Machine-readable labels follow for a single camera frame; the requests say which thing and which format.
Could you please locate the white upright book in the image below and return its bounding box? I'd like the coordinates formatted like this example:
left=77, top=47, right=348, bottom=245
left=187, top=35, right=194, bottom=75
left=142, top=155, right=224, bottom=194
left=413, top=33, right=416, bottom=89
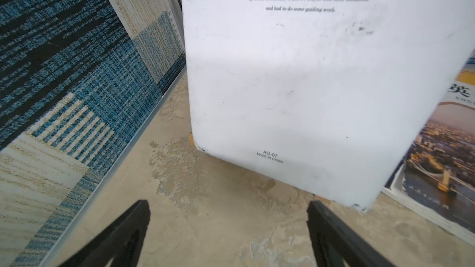
left=182, top=0, right=475, bottom=211

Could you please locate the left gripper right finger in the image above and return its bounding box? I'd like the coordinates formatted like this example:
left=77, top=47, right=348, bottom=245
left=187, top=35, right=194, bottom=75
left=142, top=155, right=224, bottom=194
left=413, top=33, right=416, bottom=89
left=307, top=200, right=393, bottom=267

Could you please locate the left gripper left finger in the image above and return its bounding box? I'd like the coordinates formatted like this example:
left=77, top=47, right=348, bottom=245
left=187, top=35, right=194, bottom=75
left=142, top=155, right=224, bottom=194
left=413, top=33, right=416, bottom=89
left=61, top=200, right=151, bottom=267

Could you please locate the English textbook with city photo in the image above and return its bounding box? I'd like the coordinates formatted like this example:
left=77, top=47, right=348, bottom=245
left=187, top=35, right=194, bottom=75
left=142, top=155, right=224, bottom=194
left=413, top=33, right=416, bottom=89
left=382, top=54, right=475, bottom=245

